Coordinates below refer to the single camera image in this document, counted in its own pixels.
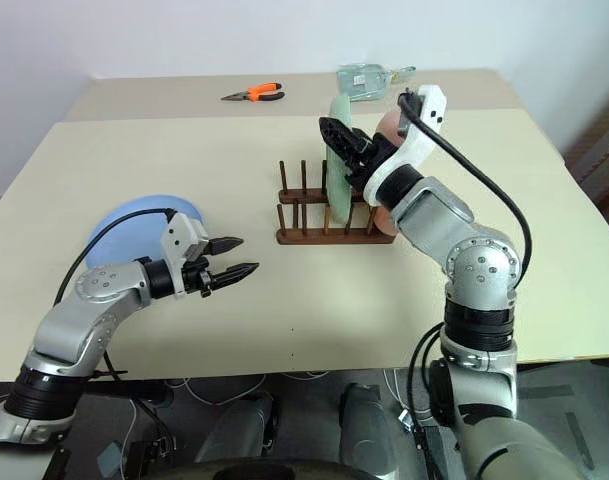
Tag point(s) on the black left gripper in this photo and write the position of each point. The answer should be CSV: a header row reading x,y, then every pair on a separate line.
x,y
200,276

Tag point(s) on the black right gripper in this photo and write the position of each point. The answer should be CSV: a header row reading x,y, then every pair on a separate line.
x,y
380,147

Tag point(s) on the green plate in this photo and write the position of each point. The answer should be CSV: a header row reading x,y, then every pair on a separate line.
x,y
338,190

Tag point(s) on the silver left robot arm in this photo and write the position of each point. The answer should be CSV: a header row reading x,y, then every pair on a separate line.
x,y
104,286

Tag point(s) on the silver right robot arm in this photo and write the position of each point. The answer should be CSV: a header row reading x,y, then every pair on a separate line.
x,y
484,260

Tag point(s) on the wooden dish rack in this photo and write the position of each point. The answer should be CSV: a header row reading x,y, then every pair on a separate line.
x,y
329,235

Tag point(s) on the pink plate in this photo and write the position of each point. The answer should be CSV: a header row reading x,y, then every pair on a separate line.
x,y
388,126

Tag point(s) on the clear glass bottle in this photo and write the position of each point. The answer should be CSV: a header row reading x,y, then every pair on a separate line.
x,y
361,80

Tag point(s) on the blue plate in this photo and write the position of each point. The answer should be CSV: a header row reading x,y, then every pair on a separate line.
x,y
129,230

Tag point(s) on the dark rounded shape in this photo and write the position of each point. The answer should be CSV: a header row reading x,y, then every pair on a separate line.
x,y
365,425
244,430

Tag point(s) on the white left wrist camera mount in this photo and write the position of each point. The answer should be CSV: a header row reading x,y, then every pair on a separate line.
x,y
178,245

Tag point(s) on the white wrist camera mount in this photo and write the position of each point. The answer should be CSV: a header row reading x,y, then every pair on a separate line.
x,y
424,135
178,245

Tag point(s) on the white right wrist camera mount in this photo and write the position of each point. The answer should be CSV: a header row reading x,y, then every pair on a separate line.
x,y
424,135

